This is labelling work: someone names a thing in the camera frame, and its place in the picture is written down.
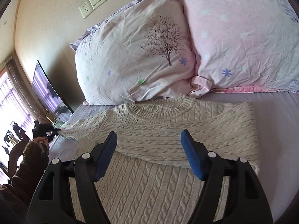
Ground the pink flower-print pillow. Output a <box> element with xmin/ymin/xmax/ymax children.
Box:
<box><xmin>180</xmin><ymin>0</ymin><xmax>298</xmax><ymax>96</ymax></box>

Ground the cream cable-knit sweater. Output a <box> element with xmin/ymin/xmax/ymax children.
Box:
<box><xmin>61</xmin><ymin>97</ymin><xmax>259</xmax><ymax>223</ymax></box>

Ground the pink tree-print pillow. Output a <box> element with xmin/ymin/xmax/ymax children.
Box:
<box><xmin>70</xmin><ymin>0</ymin><xmax>212</xmax><ymax>105</ymax></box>

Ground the left brown fuzzy sleeve forearm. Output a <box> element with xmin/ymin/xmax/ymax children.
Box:
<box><xmin>1</xmin><ymin>140</ymin><xmax>49</xmax><ymax>223</ymax></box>

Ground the flat screen television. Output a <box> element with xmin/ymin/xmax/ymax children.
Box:
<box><xmin>31</xmin><ymin>61</ymin><xmax>73</xmax><ymax>122</ymax></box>

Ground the lavender bed sheet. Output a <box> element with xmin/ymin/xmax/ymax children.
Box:
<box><xmin>50</xmin><ymin>93</ymin><xmax>298</xmax><ymax>221</ymax></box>

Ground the brown window curtain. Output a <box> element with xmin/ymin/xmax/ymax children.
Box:
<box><xmin>4</xmin><ymin>53</ymin><xmax>50</xmax><ymax>123</ymax></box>

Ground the white wall socket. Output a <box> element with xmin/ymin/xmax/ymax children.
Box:
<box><xmin>79</xmin><ymin>0</ymin><xmax>94</xmax><ymax>19</ymax></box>

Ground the person's left hand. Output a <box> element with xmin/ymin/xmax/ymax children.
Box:
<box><xmin>33</xmin><ymin>136</ymin><xmax>49</xmax><ymax>149</ymax></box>

